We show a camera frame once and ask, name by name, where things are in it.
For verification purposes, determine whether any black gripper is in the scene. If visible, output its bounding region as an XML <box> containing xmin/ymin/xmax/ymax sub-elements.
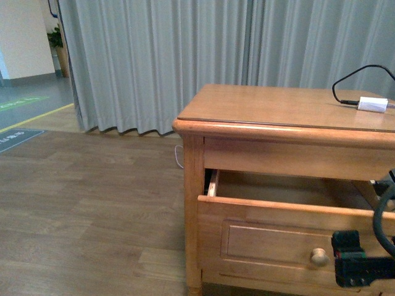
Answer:
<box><xmin>331</xmin><ymin>230</ymin><xmax>394</xmax><ymax>287</ymax></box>

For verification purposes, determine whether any round wooden drawer knob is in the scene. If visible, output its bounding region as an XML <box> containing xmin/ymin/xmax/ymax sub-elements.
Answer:
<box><xmin>310</xmin><ymin>248</ymin><xmax>330</xmax><ymax>267</ymax></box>

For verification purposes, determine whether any wooden drawer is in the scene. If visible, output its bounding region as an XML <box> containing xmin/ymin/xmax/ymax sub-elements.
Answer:
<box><xmin>197</xmin><ymin>170</ymin><xmax>394</xmax><ymax>295</ymax></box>

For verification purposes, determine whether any wooden nightstand cabinet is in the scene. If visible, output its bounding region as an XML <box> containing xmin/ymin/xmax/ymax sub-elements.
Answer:
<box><xmin>173</xmin><ymin>84</ymin><xmax>394</xmax><ymax>295</ymax></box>

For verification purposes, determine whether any white USB charger plug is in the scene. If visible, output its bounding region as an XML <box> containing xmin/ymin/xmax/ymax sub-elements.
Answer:
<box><xmin>357</xmin><ymin>97</ymin><xmax>388</xmax><ymax>113</ymax></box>

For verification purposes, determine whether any grey curtain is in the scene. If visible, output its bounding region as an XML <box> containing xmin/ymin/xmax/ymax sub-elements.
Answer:
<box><xmin>59</xmin><ymin>1</ymin><xmax>394</xmax><ymax>134</ymax></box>

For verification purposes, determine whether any potted green plant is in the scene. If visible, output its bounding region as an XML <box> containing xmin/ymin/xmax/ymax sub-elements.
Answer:
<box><xmin>47</xmin><ymin>25</ymin><xmax>70</xmax><ymax>78</ymax></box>

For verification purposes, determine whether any black robot cable hose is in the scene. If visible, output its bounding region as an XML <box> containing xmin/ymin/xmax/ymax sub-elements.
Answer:
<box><xmin>372</xmin><ymin>168</ymin><xmax>395</xmax><ymax>259</ymax></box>

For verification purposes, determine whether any black charger cable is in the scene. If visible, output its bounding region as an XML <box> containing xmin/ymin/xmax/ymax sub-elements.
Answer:
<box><xmin>331</xmin><ymin>64</ymin><xmax>395</xmax><ymax>106</ymax></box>

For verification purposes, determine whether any white cable behind nightstand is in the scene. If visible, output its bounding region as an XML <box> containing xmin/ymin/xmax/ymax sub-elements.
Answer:
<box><xmin>174</xmin><ymin>144</ymin><xmax>185</xmax><ymax>170</ymax></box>

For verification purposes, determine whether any blue framed wall board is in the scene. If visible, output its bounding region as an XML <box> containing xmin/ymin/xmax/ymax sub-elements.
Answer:
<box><xmin>47</xmin><ymin>0</ymin><xmax>59</xmax><ymax>19</ymax></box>

